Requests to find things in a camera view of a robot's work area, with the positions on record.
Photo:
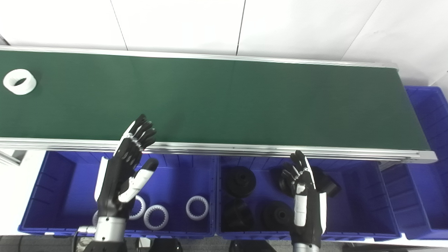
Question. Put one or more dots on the empty blue plastic bin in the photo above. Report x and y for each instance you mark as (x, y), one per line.
(427, 182)

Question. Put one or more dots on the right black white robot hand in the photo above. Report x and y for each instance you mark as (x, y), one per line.
(308, 210)

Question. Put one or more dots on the green conveyor belt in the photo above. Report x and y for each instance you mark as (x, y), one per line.
(245, 149)
(224, 101)

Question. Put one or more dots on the blue bin with white rings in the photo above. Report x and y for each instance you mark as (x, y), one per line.
(63, 196)

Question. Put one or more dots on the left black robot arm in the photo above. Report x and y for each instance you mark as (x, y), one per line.
(109, 231)

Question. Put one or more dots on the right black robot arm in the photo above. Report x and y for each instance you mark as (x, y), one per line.
(306, 249)

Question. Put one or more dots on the black round pulley part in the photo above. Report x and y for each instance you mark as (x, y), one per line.
(239, 182)
(329, 185)
(278, 216)
(285, 189)
(238, 216)

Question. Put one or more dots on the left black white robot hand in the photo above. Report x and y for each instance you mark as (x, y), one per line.
(117, 182)

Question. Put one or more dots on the aluminium conveyor leg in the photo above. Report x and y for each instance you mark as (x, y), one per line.
(12, 157)

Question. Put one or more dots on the blue bin with black parts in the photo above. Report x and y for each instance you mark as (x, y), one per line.
(360, 210)

